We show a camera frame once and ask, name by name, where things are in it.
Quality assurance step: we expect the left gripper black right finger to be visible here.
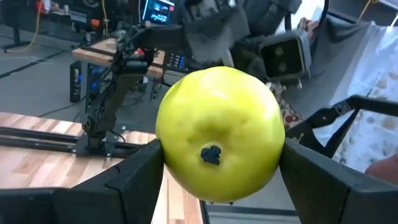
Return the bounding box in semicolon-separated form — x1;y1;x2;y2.
279;138;398;224

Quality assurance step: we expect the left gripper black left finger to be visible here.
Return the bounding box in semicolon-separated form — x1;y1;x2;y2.
0;139;165;224

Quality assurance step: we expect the green apple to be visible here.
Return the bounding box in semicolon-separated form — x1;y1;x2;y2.
155;65;286;203

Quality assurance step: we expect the lit computer screen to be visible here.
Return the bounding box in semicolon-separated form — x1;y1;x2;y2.
141;0;175;26

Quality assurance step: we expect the black computer tower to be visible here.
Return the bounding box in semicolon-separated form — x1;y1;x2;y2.
69;60;83;104

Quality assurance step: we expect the wooden background table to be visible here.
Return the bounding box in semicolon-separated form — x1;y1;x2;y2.
72;37;165;79

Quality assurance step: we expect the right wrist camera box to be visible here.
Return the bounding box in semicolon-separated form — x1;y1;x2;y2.
259;30;312;84

